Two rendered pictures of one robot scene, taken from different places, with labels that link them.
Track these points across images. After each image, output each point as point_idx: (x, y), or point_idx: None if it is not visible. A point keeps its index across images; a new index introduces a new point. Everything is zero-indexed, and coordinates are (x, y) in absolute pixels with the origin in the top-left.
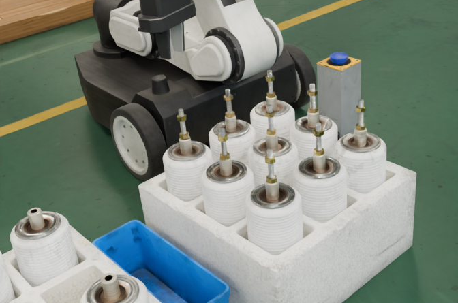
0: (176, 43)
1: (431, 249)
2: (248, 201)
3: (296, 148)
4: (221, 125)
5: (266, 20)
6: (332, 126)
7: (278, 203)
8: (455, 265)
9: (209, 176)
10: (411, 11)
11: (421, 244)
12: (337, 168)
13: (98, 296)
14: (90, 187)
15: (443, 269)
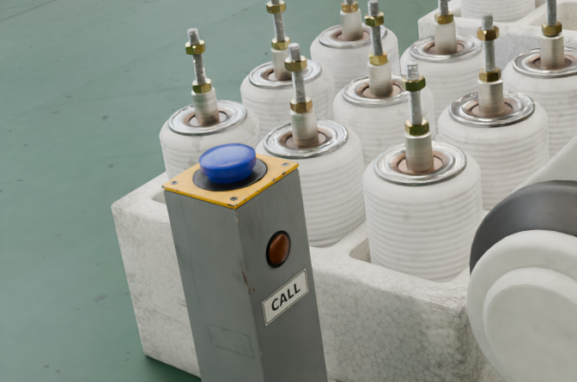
0: None
1: (110, 354)
2: (388, 29)
3: (335, 102)
4: (519, 107)
5: (543, 231)
6: (262, 142)
7: (340, 27)
8: (81, 331)
9: (469, 35)
10: None
11: (125, 360)
12: (253, 74)
13: None
14: None
15: (105, 322)
